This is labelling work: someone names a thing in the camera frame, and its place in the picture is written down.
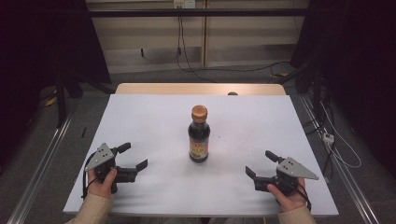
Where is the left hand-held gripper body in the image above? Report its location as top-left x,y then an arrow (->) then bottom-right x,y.
84,142 -> 138,194

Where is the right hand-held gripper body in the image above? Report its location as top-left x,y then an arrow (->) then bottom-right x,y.
253,156 -> 319,198

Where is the dark soy sauce bottle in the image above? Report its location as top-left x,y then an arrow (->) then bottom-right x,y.
187,105 -> 212,164

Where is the person's left hand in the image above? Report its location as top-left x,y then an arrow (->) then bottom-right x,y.
87,167 -> 119,200

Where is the person's right hand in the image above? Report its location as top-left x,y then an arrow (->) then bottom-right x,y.
266,176 -> 308,214

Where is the white board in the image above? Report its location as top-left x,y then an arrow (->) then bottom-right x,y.
63,93 -> 340,217

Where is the white power strip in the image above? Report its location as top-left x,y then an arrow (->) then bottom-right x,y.
322,132 -> 335,146

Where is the black metal stand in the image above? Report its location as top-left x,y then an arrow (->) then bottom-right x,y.
54,69 -> 83,129

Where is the wooden table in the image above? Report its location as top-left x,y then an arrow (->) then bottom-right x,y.
114,82 -> 287,96

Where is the black curtain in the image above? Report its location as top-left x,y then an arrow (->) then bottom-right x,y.
290,0 -> 396,171
0,0 -> 112,169

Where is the wooden vertical strip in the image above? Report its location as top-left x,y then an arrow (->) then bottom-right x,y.
201,0 -> 208,68

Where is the black horizontal bar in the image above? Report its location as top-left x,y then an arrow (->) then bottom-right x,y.
88,7 -> 310,19

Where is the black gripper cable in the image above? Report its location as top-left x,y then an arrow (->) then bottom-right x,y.
80,151 -> 98,201
293,178 -> 313,212

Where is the aluminium rail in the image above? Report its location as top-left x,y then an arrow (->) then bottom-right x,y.
7,110 -> 78,224
298,93 -> 381,224

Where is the white cable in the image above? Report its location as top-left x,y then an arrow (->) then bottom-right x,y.
319,102 -> 362,170

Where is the black floor cable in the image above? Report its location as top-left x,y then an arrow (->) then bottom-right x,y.
175,15 -> 291,84

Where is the white wall socket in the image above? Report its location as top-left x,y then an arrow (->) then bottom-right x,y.
173,0 -> 197,9

